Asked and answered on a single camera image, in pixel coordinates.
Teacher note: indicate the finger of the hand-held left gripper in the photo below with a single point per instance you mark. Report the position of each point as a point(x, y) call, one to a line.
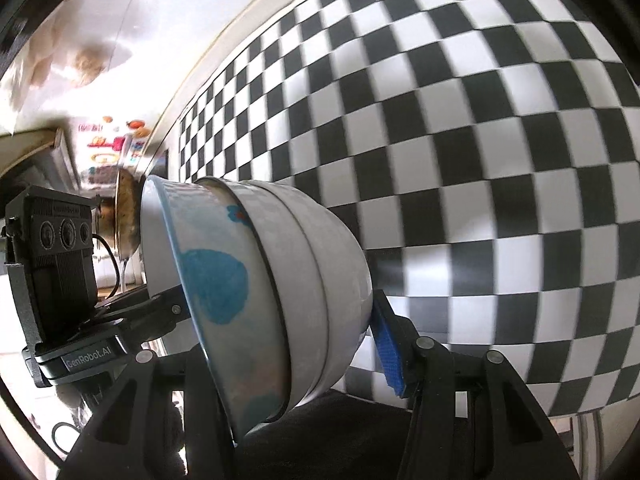
point(150, 315)

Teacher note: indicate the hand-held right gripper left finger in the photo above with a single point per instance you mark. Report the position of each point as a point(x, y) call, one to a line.
point(200, 410)

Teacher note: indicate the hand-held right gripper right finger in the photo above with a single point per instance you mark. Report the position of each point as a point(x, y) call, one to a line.
point(389, 350)

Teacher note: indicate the white bowl with blue pattern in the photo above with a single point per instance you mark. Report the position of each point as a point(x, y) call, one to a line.
point(220, 285)

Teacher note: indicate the black and white checkered mat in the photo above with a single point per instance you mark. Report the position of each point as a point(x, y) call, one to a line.
point(475, 160)

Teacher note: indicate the colourful wall stickers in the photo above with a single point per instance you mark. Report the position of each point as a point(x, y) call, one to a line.
point(112, 150)

